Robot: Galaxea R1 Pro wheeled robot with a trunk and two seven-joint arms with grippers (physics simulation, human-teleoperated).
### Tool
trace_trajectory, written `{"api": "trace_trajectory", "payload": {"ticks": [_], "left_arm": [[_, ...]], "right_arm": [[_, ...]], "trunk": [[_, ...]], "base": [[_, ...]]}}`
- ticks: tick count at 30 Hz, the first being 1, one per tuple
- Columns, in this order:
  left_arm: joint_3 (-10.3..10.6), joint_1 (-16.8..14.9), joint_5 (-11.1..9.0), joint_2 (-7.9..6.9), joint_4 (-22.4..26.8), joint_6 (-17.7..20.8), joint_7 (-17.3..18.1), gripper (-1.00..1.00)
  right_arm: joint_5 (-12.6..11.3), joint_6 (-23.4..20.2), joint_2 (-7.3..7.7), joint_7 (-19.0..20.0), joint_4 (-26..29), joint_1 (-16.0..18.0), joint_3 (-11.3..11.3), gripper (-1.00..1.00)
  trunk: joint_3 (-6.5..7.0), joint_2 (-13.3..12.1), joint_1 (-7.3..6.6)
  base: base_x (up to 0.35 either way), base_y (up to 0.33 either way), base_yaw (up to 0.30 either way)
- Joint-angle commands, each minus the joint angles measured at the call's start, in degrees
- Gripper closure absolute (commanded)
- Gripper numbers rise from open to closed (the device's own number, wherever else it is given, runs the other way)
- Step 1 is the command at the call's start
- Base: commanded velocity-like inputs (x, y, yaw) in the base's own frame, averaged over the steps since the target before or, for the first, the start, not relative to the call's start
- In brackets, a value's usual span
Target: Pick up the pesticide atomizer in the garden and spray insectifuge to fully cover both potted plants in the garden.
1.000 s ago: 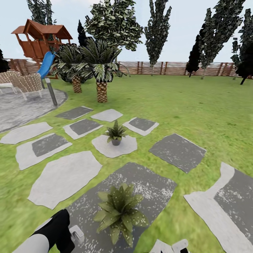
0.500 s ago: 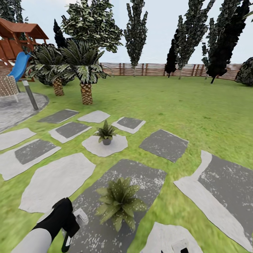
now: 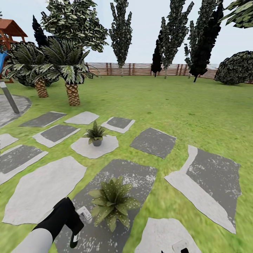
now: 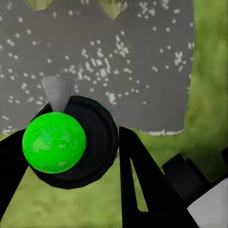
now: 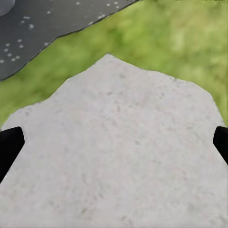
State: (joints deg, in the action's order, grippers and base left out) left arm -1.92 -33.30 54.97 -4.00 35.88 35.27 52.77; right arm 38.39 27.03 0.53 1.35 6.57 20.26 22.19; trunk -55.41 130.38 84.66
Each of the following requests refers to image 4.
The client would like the insectifuge atomizer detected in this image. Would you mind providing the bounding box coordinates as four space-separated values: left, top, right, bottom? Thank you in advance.
22 76 120 190

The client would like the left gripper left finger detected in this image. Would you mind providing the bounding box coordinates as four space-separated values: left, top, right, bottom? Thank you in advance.
0 129 29 221

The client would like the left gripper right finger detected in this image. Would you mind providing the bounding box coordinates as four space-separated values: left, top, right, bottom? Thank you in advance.
118 126 199 228

